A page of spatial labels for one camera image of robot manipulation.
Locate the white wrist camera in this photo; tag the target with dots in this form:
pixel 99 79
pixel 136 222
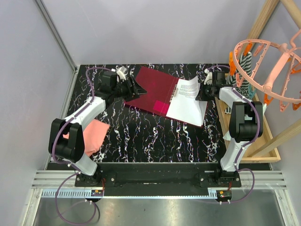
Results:
pixel 121 71
pixel 209 79

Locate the red plastic folder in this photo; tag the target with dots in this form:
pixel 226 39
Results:
pixel 159 87

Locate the wooden tray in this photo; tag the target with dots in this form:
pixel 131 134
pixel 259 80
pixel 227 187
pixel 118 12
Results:
pixel 258 141

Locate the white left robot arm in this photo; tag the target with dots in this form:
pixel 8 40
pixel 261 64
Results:
pixel 66 142

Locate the pink folded cloth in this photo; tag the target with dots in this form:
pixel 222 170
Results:
pixel 94 135

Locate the striped sock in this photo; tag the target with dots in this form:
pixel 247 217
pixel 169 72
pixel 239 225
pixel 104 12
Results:
pixel 245 89

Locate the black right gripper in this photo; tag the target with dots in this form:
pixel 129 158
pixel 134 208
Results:
pixel 200 96

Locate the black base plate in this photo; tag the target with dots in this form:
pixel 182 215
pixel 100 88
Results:
pixel 159 179

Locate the aluminium frame rail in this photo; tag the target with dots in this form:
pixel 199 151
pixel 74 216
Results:
pixel 33 200

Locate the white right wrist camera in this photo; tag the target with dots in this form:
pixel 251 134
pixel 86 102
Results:
pixel 209 79

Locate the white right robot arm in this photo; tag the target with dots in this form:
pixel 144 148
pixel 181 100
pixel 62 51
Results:
pixel 246 119

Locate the white paper sheet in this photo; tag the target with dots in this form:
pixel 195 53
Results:
pixel 188 88

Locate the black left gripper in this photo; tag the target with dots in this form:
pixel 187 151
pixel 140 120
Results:
pixel 135 90

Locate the pink round clip hanger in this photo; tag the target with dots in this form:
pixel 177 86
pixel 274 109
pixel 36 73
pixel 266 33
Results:
pixel 288 56

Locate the white printed top paper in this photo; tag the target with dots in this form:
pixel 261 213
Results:
pixel 187 110

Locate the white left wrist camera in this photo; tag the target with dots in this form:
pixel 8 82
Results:
pixel 121 71

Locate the wooden rack frame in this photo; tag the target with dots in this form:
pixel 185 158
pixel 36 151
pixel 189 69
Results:
pixel 278 21

